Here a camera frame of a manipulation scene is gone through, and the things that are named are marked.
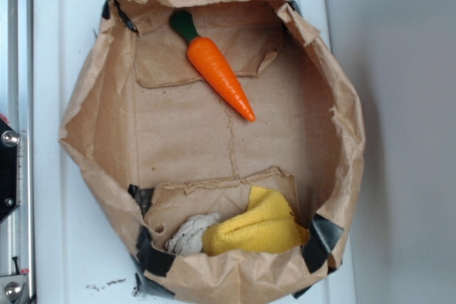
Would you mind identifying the metal corner bracket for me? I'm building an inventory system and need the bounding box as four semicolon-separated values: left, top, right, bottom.
0;275;29;304

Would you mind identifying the black tape lower left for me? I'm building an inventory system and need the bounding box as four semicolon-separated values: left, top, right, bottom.
128;184;175;300

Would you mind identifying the black tape lower right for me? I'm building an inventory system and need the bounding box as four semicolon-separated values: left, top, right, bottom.
291;213;346;300

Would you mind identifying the white plastic tray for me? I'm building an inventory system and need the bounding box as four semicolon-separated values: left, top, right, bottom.
31;0;358;304

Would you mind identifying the orange toy carrot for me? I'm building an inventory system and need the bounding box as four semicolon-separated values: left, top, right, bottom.
170;11;256;122

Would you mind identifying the aluminium frame rail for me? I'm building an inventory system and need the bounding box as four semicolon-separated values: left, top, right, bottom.
1;0;37;303

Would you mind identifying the yellow cloth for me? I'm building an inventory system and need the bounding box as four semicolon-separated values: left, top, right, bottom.
202;185;309;256

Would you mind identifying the black bracket with bolts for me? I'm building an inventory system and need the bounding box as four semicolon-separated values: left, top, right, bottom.
0;114;20;223

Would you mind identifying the brown paper bag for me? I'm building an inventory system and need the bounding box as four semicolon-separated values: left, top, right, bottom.
60;0;366;303

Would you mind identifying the crumpled white paper wad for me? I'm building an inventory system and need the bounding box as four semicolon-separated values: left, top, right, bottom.
165;213;222;256

